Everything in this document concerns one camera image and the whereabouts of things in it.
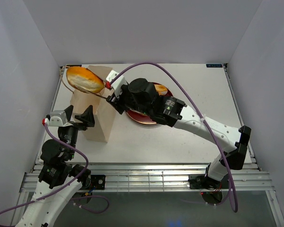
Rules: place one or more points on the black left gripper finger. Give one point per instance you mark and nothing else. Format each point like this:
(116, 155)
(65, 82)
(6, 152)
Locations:
(87, 117)
(68, 114)

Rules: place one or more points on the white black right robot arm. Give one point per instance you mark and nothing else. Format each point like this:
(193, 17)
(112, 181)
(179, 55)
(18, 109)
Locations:
(141, 96)

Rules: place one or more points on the aluminium front frame rail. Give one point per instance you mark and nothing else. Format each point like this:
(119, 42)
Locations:
(173, 178)

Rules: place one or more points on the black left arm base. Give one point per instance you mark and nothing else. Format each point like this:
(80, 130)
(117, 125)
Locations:
(95, 182)

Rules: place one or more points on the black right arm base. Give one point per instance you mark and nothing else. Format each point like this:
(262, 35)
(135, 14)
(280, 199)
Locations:
(204, 182)

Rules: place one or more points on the large round orange bun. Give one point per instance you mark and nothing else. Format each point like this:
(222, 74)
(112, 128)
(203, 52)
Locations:
(80, 73)

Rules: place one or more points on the dark red round plate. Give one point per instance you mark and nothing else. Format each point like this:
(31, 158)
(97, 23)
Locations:
(142, 118)

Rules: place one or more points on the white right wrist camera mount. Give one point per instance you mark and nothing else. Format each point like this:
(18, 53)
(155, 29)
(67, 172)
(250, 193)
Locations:
(115, 82)

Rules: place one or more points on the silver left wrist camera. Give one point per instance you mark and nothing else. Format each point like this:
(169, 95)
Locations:
(57, 118)

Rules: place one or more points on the white paper bag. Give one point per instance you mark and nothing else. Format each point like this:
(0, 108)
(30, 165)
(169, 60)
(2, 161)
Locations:
(104, 113)

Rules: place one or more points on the flat toasted white bread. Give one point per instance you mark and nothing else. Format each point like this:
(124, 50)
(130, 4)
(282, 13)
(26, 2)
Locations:
(161, 89)

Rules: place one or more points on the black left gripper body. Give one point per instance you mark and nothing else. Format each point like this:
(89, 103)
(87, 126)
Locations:
(70, 135)

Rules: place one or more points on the metal serving tongs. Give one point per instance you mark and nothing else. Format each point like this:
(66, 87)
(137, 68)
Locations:
(94, 93)

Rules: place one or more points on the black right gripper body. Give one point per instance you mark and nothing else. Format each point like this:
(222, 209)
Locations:
(124, 102)

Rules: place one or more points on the blue label sticker right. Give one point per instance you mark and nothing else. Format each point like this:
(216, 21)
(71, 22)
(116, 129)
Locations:
(214, 65)

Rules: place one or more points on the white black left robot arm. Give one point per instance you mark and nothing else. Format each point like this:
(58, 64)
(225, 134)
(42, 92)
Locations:
(58, 180)

